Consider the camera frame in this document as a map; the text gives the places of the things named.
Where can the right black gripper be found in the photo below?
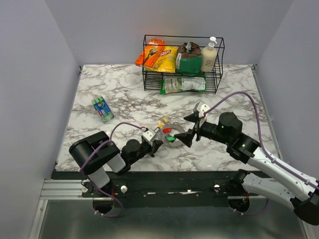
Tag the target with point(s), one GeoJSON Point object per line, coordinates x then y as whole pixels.
{"type": "Point", "coordinates": [187, 137]}

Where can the green blue sponge pack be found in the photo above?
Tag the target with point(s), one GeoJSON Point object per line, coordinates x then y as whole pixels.
{"type": "Point", "coordinates": [102, 109]}

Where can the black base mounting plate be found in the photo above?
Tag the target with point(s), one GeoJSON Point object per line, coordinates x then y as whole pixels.
{"type": "Point", "coordinates": [180, 189]}

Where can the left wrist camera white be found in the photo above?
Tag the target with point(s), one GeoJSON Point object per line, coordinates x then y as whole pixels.
{"type": "Point", "coordinates": [149, 136]}

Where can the orange razor box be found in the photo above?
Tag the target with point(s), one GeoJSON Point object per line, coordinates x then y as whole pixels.
{"type": "Point", "coordinates": [150, 54]}

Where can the yellow chips bag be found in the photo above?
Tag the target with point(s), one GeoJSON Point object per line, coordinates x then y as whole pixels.
{"type": "Point", "coordinates": [166, 60]}

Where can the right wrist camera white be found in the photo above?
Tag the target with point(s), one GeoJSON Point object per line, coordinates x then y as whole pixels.
{"type": "Point", "coordinates": [201, 109]}

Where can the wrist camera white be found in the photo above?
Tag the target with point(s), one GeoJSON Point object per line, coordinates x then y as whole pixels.
{"type": "Point", "coordinates": [149, 136]}
{"type": "Point", "coordinates": [201, 109]}

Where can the brown green coffee bag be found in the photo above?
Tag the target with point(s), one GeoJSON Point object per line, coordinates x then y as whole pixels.
{"type": "Point", "coordinates": [188, 59]}

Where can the cream lotion pump bottle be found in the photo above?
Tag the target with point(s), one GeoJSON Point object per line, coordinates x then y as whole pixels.
{"type": "Point", "coordinates": [209, 54]}

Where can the key with green tag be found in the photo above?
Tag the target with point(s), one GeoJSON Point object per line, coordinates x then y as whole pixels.
{"type": "Point", "coordinates": [169, 138]}

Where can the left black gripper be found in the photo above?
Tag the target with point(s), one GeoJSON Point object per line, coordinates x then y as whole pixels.
{"type": "Point", "coordinates": [153, 148]}

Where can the metal toothed key ring disc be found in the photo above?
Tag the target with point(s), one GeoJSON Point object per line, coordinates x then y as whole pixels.
{"type": "Point", "coordinates": [176, 129]}

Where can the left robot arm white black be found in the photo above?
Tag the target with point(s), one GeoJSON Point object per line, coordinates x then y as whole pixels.
{"type": "Point", "coordinates": [93, 152]}

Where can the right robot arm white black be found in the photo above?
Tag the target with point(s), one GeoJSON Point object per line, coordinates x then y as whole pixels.
{"type": "Point", "coordinates": [286, 185]}

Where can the black wire shelf rack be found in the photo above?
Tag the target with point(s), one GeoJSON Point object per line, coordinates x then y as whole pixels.
{"type": "Point", "coordinates": [152, 79]}

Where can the green white snack bag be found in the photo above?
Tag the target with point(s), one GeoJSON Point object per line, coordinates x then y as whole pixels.
{"type": "Point", "coordinates": [182, 84]}

